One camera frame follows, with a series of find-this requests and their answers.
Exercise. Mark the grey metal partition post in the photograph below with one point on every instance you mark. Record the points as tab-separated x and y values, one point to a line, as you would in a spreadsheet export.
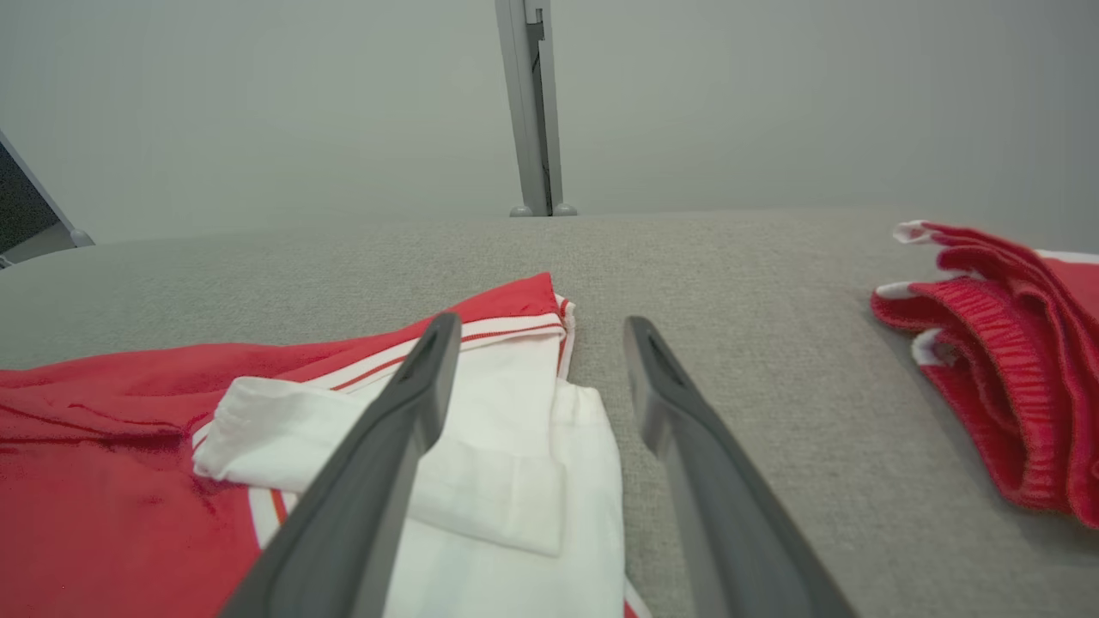
525	103

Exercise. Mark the white partition panel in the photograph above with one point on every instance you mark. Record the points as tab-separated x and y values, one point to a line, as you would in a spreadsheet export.
258	103
816	103

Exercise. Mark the red white lettered jersey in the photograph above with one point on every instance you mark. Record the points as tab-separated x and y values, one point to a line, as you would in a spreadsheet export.
112	481

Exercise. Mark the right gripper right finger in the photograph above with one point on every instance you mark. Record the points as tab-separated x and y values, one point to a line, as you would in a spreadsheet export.
730	524

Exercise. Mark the grey metal frame leg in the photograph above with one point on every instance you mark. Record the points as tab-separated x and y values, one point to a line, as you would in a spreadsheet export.
81	238

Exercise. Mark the grey rounded post foot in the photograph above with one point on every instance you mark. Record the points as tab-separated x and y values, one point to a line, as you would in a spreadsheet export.
521	211
565	209

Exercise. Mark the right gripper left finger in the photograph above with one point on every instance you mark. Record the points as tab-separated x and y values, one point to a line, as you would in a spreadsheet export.
361	506

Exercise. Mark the red shorts with white stripes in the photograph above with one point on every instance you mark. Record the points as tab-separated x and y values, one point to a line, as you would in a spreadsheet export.
1013	386

